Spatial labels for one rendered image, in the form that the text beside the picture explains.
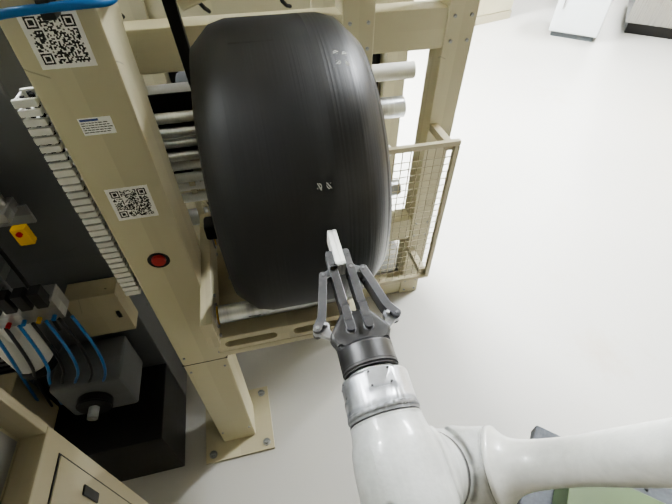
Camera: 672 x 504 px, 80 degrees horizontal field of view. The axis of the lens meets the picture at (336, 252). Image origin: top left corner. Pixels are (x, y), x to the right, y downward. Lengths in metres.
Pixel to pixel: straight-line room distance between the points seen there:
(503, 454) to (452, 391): 1.37
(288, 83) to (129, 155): 0.32
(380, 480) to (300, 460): 1.32
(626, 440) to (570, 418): 1.57
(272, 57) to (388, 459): 0.58
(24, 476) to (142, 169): 0.59
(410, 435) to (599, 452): 0.19
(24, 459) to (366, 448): 0.71
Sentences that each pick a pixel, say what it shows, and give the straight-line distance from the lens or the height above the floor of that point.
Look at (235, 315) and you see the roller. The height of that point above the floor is 0.91.
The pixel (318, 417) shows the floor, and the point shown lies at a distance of 1.84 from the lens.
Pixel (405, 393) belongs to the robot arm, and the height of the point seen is 1.25.
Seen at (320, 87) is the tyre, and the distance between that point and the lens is 0.67.
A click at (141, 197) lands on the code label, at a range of 0.86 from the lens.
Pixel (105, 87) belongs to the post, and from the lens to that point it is 0.76.
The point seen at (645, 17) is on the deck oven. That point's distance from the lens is 6.86.
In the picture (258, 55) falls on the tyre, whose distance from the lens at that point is 0.71.
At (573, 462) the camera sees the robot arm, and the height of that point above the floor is 1.22.
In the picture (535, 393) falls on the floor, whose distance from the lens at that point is 2.08.
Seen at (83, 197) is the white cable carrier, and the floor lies 1.24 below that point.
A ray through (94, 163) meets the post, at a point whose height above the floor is 1.31.
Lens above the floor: 1.70
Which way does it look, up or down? 45 degrees down
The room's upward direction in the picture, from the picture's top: straight up
